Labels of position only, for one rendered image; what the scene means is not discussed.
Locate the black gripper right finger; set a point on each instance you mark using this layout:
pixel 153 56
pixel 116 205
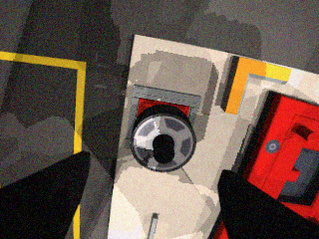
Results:
pixel 250 213

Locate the black tyre with grey rim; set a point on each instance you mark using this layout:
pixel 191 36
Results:
pixel 162 119

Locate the yellow rectangular outline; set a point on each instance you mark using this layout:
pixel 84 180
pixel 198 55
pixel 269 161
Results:
pixel 81 79

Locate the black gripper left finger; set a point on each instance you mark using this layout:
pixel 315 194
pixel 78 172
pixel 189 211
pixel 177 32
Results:
pixel 43 205

